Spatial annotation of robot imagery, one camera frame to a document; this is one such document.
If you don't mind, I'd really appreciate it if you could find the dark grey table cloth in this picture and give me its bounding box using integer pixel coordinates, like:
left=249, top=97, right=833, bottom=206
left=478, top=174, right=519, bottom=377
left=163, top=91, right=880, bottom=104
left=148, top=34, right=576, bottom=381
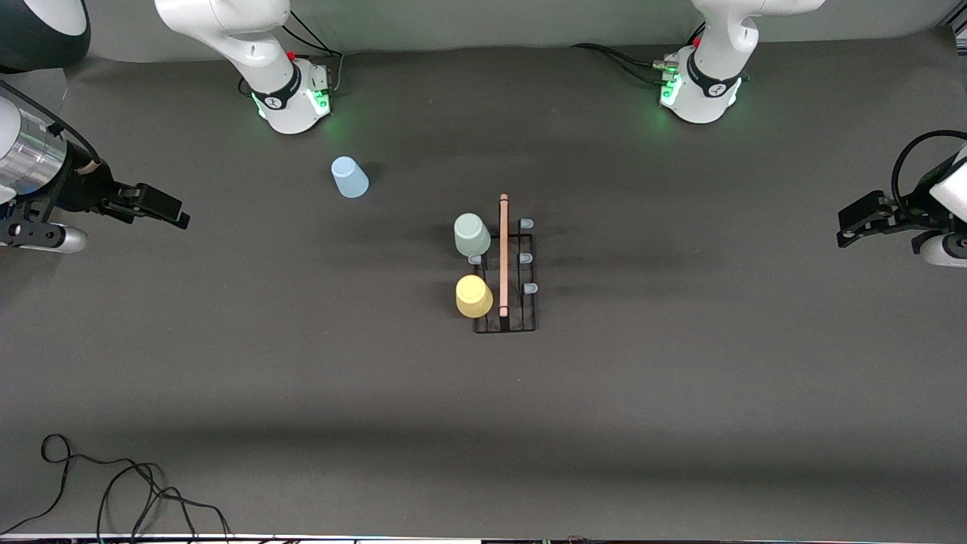
left=0, top=30, right=967, bottom=539

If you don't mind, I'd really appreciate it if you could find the black wire cup holder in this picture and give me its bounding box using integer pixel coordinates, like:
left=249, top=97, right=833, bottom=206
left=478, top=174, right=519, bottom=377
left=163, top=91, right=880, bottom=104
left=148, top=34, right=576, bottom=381
left=466, top=193, right=539, bottom=335

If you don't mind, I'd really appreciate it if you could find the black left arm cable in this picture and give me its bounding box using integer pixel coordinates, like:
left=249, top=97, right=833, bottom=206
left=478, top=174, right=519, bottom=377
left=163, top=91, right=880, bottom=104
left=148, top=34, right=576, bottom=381
left=891, top=130, right=967, bottom=220

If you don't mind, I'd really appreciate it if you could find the light blue plastic cup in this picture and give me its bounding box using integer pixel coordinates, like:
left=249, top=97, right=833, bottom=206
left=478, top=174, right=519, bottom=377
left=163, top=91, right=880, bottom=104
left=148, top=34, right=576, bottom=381
left=331, top=156, right=370, bottom=199

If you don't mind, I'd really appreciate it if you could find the pale green plastic cup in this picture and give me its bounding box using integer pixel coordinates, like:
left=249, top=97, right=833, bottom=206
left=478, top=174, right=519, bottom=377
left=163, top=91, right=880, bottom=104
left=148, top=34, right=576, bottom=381
left=453, top=212, right=493, bottom=258

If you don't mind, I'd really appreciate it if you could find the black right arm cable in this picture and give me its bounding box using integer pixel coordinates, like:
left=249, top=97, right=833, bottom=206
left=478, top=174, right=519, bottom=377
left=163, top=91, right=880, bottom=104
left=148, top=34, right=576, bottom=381
left=0, top=79, right=103, bottom=163

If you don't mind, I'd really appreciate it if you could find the yellow plastic cup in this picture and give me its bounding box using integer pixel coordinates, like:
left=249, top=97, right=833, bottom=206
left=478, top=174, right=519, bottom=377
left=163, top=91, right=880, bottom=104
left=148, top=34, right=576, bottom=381
left=455, top=274, right=494, bottom=319

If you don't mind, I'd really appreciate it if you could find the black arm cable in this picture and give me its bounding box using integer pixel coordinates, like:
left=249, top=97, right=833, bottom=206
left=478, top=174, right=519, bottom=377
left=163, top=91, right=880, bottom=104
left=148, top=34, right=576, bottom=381
left=0, top=79, right=103, bottom=163
left=891, top=130, right=967, bottom=220

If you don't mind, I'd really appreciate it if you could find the thin black floor cable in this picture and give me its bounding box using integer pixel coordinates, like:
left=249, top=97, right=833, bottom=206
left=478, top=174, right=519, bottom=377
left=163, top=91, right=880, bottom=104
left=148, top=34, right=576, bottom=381
left=97, top=462, right=233, bottom=544
left=0, top=433, right=163, bottom=535

